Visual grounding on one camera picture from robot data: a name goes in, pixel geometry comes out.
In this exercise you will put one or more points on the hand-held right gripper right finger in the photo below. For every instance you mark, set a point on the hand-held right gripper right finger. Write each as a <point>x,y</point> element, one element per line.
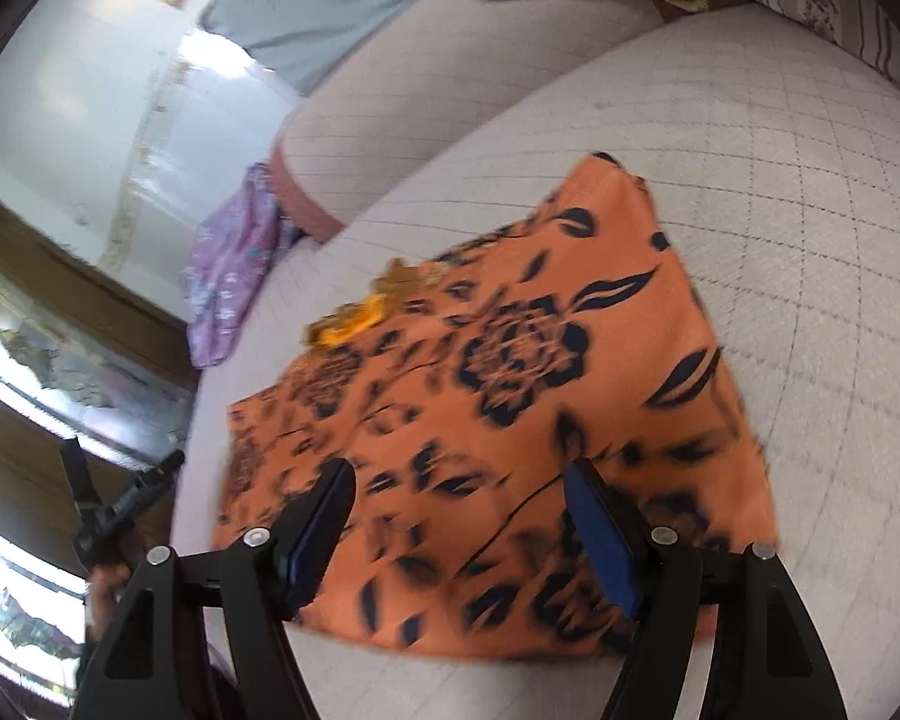
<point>604,540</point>

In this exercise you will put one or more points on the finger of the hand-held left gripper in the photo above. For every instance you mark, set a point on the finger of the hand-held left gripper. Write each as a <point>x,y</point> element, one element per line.
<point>79,487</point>
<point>146,487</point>

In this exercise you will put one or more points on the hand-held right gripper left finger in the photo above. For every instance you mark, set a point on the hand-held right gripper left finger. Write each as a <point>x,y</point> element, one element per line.
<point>319,540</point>

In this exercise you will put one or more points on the orange black floral garment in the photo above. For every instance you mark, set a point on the orange black floral garment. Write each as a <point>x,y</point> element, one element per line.
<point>510,360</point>

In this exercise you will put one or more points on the purple floral cloth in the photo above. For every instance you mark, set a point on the purple floral cloth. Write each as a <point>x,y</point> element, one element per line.
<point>229,277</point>

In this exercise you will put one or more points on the beige brown bolster cushion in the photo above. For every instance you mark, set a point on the beige brown bolster cushion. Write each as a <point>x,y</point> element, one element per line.
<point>435,90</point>

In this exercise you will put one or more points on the grey cloth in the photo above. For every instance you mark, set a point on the grey cloth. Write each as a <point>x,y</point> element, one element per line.
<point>322,7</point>

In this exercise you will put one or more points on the wooden door frame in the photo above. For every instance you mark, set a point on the wooden door frame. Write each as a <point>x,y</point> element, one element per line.
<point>45,255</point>

